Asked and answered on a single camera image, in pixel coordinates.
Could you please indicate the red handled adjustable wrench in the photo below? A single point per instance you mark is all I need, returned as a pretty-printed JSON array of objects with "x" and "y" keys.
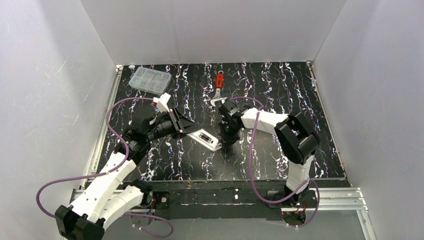
[{"x": 219, "y": 82}]

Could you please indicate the clear plastic screw box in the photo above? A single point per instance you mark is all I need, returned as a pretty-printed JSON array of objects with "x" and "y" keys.
[{"x": 150, "y": 80}]

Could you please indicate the white remote control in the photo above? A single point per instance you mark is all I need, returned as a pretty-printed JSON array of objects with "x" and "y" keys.
[{"x": 206, "y": 139}]

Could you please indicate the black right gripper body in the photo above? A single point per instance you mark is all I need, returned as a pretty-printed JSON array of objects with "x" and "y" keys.
[{"x": 228, "y": 124}]

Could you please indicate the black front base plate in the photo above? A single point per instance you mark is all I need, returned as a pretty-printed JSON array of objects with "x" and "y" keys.
[{"x": 213, "y": 199}]

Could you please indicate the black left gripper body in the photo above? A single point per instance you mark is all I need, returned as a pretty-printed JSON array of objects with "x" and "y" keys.
[{"x": 178, "y": 122}]

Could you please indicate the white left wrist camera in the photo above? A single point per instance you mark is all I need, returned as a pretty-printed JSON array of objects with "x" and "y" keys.
[{"x": 161, "y": 103}]

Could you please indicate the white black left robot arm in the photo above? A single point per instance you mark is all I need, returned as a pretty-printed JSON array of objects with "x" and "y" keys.
[{"x": 89, "y": 215}]

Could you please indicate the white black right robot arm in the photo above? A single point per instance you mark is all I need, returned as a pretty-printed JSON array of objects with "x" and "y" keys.
[{"x": 297, "y": 138}]

